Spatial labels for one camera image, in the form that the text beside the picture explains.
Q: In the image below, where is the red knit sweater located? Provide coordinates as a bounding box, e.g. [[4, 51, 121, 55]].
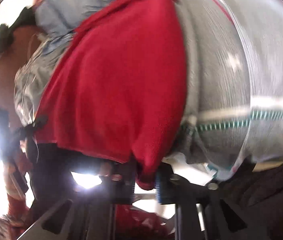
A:
[[35, 0, 187, 190]]

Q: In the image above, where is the black garment in background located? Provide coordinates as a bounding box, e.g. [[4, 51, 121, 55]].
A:
[[0, 7, 36, 54]]

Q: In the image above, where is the blue plaid pillow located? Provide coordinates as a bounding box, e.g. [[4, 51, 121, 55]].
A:
[[34, 0, 155, 38]]

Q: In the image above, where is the grey patterned bed sheet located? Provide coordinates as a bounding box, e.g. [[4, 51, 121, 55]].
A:
[[14, 0, 283, 180]]

